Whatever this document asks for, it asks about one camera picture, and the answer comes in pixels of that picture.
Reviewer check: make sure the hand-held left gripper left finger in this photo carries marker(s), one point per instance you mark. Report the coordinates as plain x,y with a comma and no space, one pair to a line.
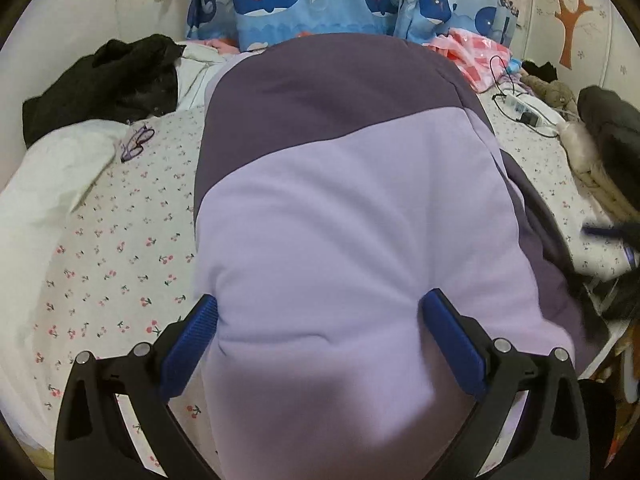
187,345

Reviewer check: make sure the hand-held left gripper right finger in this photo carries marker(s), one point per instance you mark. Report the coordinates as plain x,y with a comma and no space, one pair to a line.
455,345

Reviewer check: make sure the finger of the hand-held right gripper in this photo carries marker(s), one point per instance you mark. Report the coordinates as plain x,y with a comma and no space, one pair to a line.
607,231

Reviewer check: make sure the purple two-tone sweatshirt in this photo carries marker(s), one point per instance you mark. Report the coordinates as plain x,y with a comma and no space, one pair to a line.
350,210

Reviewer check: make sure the yellow patterned cloth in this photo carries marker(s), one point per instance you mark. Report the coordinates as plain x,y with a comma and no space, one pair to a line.
629,370

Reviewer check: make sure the cream plush cloth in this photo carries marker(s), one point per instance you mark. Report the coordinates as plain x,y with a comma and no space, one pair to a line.
582,152

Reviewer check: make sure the cherry print bed sheet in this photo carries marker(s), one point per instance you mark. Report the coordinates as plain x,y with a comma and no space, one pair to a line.
125,260

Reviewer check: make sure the black jacket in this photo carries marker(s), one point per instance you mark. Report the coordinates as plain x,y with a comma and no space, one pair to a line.
610,125

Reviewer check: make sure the black charger plug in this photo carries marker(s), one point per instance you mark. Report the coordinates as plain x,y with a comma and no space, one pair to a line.
528,118

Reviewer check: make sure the beige knitted cloth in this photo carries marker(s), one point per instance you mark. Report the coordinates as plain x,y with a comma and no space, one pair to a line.
552,92

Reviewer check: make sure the white power strip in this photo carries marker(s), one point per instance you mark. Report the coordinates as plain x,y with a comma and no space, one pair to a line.
517,107

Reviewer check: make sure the small black cloth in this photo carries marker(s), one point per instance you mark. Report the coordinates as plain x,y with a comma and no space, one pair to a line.
542,69

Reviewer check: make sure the pink checkered cloth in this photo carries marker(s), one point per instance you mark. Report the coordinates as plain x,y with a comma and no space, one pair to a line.
470,57

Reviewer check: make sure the white quilt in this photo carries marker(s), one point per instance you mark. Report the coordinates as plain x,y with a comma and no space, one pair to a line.
55,165

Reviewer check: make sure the black clothing pile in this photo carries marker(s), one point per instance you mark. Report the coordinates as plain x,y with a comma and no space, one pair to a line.
100,85

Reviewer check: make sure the blue whale print curtain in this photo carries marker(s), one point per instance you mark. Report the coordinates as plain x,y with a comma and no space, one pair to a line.
280,5

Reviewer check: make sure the orange tree wall sticker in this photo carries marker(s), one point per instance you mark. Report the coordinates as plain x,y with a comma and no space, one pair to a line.
567,30

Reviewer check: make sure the purple frame eyeglasses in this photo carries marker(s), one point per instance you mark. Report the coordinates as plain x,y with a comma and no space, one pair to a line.
136,146

